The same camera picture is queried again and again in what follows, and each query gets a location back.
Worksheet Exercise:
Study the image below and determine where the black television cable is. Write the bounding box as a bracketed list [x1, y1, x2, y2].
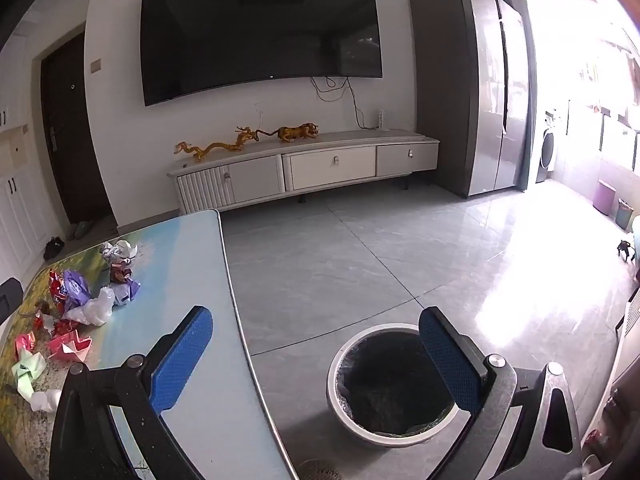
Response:
[310, 76, 381, 131]

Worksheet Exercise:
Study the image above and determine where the grey double door refrigerator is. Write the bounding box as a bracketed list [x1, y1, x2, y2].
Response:
[409, 0, 531, 198]

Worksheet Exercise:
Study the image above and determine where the white tissue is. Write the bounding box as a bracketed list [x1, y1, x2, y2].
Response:
[30, 389, 62, 412]

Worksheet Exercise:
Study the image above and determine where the white wall cabinet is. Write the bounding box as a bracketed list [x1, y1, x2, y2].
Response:
[0, 45, 33, 133]

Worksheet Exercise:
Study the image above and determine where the black wall television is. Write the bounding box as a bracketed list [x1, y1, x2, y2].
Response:
[139, 0, 384, 107]

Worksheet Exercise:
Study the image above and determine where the white television cabinet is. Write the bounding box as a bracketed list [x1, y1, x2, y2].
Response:
[166, 129, 441, 215]

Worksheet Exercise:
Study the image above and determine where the red snack packet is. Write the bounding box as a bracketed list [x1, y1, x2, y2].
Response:
[48, 269, 68, 316]

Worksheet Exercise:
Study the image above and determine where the landscape printed table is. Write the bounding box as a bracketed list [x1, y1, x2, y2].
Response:
[0, 208, 296, 480]

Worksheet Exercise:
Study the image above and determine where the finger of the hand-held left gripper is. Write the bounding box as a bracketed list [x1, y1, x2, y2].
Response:
[0, 277, 24, 326]

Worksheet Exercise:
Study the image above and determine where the white plastic bag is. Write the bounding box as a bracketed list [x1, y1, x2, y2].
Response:
[65, 286, 116, 326]

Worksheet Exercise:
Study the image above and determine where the golden tiger figurine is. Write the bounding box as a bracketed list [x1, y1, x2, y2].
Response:
[257, 122, 320, 144]

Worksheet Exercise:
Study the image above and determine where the light green paper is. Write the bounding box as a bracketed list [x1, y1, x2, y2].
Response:
[11, 352, 47, 401]

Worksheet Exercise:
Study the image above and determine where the white floor cabinet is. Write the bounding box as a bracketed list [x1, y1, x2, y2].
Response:
[0, 125, 63, 281]

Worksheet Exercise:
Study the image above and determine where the white round trash bin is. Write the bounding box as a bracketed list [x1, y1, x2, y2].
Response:
[326, 323, 458, 448]

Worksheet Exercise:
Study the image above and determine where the pink ribbon wrapper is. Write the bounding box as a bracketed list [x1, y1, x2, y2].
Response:
[15, 332, 38, 361]

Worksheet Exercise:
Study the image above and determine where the teal bin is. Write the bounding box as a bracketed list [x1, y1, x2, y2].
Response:
[615, 199, 636, 231]

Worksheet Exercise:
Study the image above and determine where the white washing machine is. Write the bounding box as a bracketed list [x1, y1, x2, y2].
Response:
[536, 109, 563, 183]

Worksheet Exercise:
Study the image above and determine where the dark brown entrance door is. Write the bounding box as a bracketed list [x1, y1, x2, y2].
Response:
[40, 31, 115, 226]

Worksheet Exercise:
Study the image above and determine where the purple bin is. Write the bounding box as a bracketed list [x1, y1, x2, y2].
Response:
[592, 180, 617, 216]

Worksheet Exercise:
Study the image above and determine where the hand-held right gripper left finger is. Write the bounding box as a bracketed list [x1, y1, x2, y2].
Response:
[50, 305, 213, 480]

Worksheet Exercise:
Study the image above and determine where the pink paper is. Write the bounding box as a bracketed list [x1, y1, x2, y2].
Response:
[48, 332, 93, 362]

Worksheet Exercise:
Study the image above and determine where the golden dragon figurine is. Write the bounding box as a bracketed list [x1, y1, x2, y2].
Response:
[174, 126, 261, 162]

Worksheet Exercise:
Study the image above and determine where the small purple wrapper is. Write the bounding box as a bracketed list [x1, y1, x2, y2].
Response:
[114, 279, 142, 306]

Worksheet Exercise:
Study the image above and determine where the large purple snack bag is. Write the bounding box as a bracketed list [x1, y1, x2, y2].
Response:
[62, 269, 93, 311]

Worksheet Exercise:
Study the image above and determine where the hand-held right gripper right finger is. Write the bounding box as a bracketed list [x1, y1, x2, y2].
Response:
[419, 306, 583, 480]

